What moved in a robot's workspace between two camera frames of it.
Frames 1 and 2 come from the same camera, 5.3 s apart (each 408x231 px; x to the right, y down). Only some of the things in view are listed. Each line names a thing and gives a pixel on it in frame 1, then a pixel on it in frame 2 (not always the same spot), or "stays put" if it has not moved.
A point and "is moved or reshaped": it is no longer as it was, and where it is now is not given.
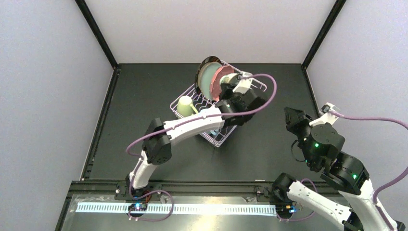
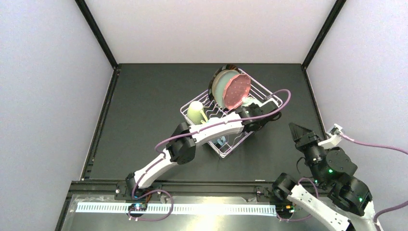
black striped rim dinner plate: x=211 y=58 -> x=225 y=67
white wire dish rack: x=191 y=102 is moved or reshaped
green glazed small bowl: x=231 y=78 is moved or reshaped
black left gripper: x=227 y=90 -> x=267 y=106
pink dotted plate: x=215 y=85 is moved or reshaped
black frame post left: x=99 y=34 stays put
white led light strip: x=182 y=209 stays put
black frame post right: x=335 y=10 stays put
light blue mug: x=214 y=132 is moved or reshaped
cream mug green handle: x=185 y=107 is moved or reshaped
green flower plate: x=205 y=72 -> x=219 y=83
